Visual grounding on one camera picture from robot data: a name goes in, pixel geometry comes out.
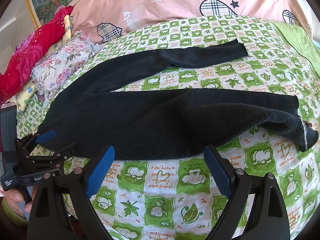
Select green white patterned bedsheet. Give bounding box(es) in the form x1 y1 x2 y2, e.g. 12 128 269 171
15 15 320 240

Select pink heart pattern duvet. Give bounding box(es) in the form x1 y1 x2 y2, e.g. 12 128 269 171
72 0 316 43

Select white floral pillow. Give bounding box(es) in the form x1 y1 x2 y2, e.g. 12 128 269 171
31 31 101 102

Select red floral blanket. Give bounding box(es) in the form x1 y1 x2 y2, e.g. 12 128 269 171
1 5 73 103

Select black camera module left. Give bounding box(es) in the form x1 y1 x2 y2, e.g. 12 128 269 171
1 105 17 163

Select light green cloth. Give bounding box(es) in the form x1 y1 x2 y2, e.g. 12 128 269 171
271 21 319 79

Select person left hand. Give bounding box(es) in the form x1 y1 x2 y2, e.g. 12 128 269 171
1 185 38 218

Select black fleece pants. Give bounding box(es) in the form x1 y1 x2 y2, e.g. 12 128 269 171
37 40 319 160

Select yellow floral cloth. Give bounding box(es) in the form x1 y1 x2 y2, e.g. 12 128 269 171
2 15 72 113

